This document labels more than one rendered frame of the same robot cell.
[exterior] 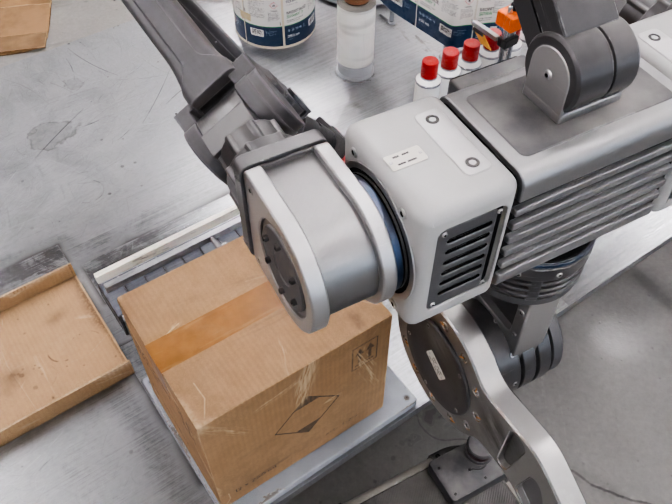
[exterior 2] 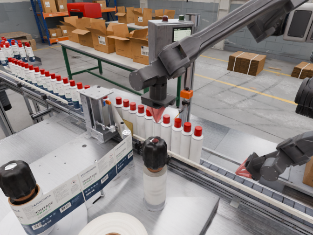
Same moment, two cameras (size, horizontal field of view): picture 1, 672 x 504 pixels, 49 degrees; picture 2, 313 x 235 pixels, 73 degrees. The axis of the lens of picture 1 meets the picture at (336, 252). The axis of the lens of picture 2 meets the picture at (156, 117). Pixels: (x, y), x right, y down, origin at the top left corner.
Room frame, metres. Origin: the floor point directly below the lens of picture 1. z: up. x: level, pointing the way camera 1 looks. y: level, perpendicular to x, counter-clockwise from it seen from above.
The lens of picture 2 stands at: (1.58, 0.45, 1.59)
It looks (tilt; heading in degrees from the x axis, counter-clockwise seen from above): 32 degrees down; 251
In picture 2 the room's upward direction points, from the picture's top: straight up
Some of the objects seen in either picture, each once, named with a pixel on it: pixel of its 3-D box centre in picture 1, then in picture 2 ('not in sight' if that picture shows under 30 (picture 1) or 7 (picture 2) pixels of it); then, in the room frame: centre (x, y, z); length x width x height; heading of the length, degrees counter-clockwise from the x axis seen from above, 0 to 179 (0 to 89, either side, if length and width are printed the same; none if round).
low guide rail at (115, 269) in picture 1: (341, 157); (231, 182); (1.09, -0.01, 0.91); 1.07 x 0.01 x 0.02; 125
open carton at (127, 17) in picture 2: not in sight; (125, 14); (0.39, -5.50, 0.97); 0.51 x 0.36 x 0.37; 31
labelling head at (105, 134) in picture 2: not in sight; (100, 113); (1.55, -0.56, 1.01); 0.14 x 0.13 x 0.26; 125
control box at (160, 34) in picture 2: not in sight; (170, 44); (1.22, -0.41, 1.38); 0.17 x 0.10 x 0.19; 0
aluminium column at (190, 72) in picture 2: not in sight; (186, 90); (1.14, -0.39, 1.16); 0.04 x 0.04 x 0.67; 35
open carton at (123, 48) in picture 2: not in sight; (130, 40); (0.95, -2.47, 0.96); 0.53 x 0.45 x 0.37; 30
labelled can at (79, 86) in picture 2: not in sight; (82, 98); (1.64, -0.85, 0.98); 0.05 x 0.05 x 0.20
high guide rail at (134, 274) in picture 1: (363, 160); (239, 162); (1.03, -0.05, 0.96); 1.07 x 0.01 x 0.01; 125
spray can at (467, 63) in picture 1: (465, 84); (176, 137); (1.23, -0.27, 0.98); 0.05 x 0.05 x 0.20
